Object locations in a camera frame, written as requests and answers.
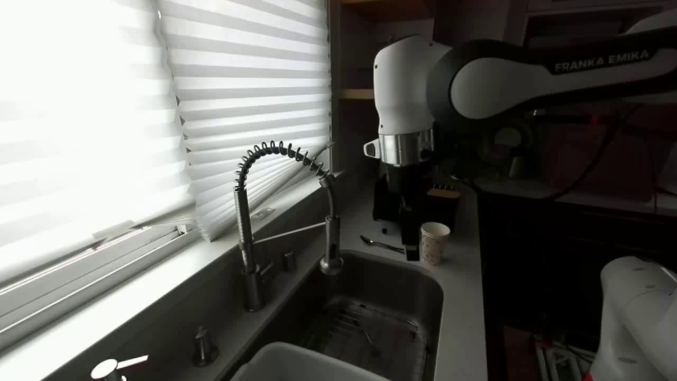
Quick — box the metal sink bottom grid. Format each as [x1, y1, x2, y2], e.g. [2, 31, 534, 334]
[303, 294, 429, 381]

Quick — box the black sink faucet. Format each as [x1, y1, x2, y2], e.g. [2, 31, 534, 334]
[233, 137, 348, 313]

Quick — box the chrome soap dispenser pump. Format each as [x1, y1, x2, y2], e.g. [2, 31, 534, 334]
[193, 321, 223, 367]

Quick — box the metal spoon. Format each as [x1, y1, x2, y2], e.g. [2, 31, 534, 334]
[358, 233, 406, 254]

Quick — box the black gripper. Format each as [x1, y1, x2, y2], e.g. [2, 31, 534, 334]
[385, 163, 429, 263]

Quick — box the chrome tap handle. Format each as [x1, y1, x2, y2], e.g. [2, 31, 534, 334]
[90, 350, 152, 381]

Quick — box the striped rug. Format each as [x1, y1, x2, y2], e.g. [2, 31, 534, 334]
[531, 336, 602, 381]

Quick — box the thick black cable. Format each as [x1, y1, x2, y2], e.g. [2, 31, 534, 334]
[554, 104, 640, 203]

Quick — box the stainless steel sink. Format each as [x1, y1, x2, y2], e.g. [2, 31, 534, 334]
[230, 248, 447, 381]

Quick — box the wooden shelf board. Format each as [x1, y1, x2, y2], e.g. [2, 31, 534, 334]
[336, 86, 376, 102]

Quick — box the white pleated window blind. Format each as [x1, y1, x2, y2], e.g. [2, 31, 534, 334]
[0, 0, 196, 287]
[155, 0, 334, 243]

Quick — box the white plastic wash basin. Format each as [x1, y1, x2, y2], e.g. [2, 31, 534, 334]
[230, 340, 389, 381]

